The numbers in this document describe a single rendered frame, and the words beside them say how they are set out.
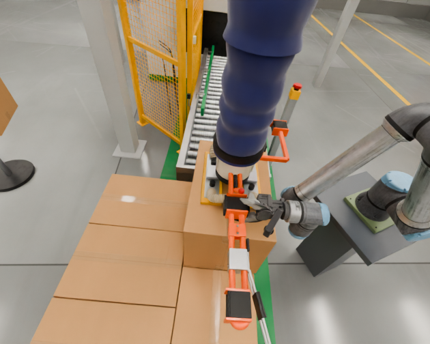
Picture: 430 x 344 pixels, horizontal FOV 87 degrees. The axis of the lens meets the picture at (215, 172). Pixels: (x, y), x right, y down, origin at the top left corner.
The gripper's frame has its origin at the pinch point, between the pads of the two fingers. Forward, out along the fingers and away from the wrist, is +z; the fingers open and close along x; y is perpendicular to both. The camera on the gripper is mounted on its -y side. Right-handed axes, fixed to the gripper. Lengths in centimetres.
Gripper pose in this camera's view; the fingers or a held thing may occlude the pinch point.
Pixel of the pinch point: (236, 211)
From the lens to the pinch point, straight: 91.0
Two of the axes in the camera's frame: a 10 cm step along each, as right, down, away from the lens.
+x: 0.9, -6.6, -7.4
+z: -10.0, -0.9, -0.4
